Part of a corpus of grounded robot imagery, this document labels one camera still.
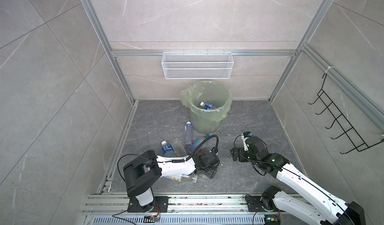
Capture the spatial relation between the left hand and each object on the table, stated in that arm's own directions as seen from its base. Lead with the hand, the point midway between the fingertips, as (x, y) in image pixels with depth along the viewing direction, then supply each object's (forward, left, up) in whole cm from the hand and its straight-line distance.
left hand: (211, 164), depth 84 cm
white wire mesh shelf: (+59, +7, +27) cm, 65 cm away
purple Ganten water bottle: (+21, +13, 0) cm, 25 cm away
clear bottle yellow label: (-7, +19, +3) cm, 21 cm away
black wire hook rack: (0, -57, +31) cm, 65 cm away
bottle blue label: (+37, -1, +9) cm, 38 cm away
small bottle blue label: (+9, +25, +3) cm, 27 cm away
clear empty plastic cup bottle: (+11, +19, 0) cm, 22 cm away
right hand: (+5, -15, +9) cm, 18 cm away
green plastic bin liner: (+42, -2, +18) cm, 46 cm away
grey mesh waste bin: (+23, +4, +7) cm, 24 cm away
